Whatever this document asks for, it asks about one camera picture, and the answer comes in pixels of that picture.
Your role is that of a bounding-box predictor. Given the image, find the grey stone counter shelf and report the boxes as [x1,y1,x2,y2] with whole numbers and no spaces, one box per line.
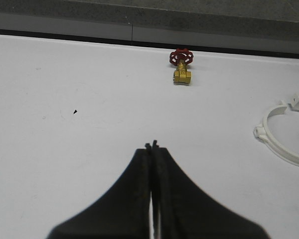
[0,0,299,54]

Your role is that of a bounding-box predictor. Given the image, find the white half pipe clamp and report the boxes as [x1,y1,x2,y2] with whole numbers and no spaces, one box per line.
[253,100,299,167]
[289,93,299,112]

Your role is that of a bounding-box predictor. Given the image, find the brass valve red handwheel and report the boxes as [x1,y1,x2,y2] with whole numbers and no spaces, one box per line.
[169,48,194,85]

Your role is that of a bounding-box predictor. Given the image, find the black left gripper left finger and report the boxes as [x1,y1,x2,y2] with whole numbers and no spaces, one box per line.
[48,143,151,239]

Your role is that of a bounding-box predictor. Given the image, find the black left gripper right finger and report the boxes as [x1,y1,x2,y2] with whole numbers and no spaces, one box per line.
[151,142,269,239]

